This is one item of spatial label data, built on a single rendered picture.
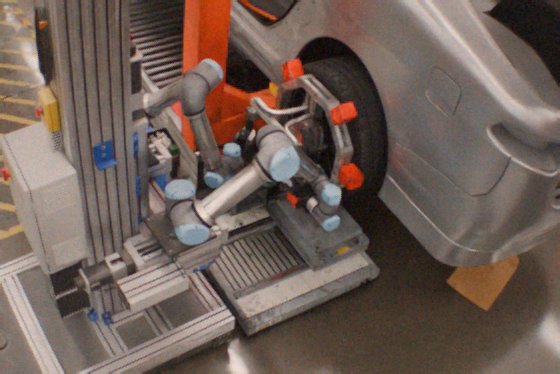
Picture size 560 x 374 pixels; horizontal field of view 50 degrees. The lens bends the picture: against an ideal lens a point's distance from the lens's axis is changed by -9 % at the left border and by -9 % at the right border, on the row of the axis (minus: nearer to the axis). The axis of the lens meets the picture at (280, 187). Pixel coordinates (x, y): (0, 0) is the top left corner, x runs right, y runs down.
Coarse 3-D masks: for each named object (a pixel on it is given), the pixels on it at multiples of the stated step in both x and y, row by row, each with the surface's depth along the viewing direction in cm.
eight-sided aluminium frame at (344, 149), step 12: (288, 84) 302; (300, 84) 292; (312, 84) 290; (288, 96) 314; (312, 96) 287; (324, 96) 284; (276, 108) 319; (288, 108) 320; (324, 108) 281; (276, 120) 323; (336, 132) 279; (336, 144) 282; (348, 144) 282; (336, 156) 285; (348, 156) 284; (336, 168) 288; (336, 180) 292
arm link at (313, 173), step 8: (264, 128) 234; (272, 128) 233; (280, 128) 235; (256, 136) 236; (288, 136) 244; (256, 144) 235; (304, 160) 254; (304, 168) 256; (312, 168) 259; (320, 168) 269; (304, 176) 261; (312, 176) 261; (320, 176) 264; (312, 184) 266
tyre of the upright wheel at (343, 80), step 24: (312, 72) 296; (336, 72) 286; (360, 72) 289; (336, 96) 285; (360, 96) 281; (288, 120) 329; (360, 120) 278; (384, 120) 284; (360, 144) 281; (384, 144) 286; (360, 168) 287; (384, 168) 296
